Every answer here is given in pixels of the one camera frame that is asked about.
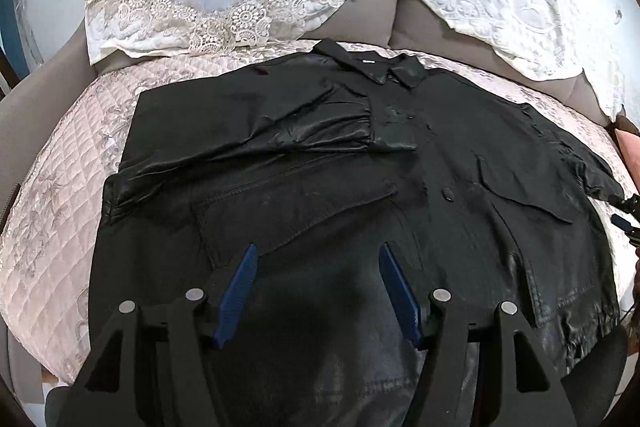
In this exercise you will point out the grey sofa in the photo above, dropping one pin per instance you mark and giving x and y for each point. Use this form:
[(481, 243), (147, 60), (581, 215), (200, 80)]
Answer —
[(370, 17)]

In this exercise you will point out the teal striped cloth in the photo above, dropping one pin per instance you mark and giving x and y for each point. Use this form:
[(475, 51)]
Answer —
[(9, 37)]

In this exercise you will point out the person's dark clothing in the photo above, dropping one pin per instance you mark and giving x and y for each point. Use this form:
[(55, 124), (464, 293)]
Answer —
[(600, 382)]

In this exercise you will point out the pink quilted bedspread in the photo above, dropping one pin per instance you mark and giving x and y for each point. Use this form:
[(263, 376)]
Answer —
[(65, 167)]

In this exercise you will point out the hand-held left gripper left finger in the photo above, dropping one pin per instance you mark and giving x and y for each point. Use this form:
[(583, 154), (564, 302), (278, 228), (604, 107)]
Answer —
[(235, 297)]

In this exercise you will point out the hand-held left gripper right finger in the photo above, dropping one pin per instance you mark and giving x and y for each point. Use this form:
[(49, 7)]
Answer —
[(400, 302)]

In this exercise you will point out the black jacket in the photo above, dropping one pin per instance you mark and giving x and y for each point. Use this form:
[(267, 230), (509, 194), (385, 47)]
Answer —
[(325, 147)]

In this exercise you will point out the pink cushion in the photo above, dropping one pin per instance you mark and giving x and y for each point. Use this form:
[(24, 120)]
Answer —
[(631, 152)]

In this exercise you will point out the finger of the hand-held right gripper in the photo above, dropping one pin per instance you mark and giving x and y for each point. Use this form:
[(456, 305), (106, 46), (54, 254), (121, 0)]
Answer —
[(621, 222), (631, 203)]

